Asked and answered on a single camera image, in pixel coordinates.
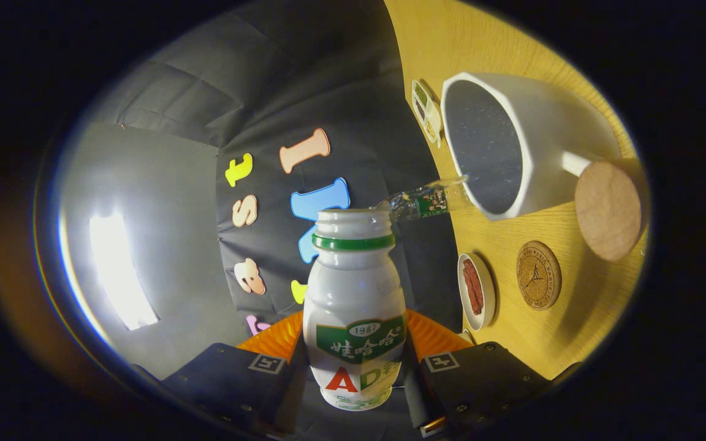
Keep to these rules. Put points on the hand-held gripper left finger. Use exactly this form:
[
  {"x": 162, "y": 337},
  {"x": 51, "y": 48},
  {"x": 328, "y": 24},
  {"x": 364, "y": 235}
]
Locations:
[{"x": 230, "y": 380}]

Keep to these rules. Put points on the white divided dish of beans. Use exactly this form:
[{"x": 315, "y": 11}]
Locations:
[{"x": 428, "y": 113}]

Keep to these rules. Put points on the white juice bottle green label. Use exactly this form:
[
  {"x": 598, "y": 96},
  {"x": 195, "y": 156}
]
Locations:
[{"x": 353, "y": 288}]

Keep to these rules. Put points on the red meat strip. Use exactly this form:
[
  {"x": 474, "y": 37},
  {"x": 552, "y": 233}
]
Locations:
[
  {"x": 469, "y": 282},
  {"x": 478, "y": 294}
]

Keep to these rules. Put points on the clear plastic water bottle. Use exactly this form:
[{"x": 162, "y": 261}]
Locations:
[{"x": 420, "y": 202}]

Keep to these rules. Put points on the wooden table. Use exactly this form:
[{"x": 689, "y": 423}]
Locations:
[{"x": 451, "y": 37}]

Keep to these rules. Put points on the round beige plate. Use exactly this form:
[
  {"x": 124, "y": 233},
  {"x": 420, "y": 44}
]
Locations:
[{"x": 489, "y": 294}]

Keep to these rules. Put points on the round cork coaster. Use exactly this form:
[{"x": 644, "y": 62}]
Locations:
[{"x": 538, "y": 275}]

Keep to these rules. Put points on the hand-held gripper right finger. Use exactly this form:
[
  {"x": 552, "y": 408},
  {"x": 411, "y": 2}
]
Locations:
[{"x": 482, "y": 383}]

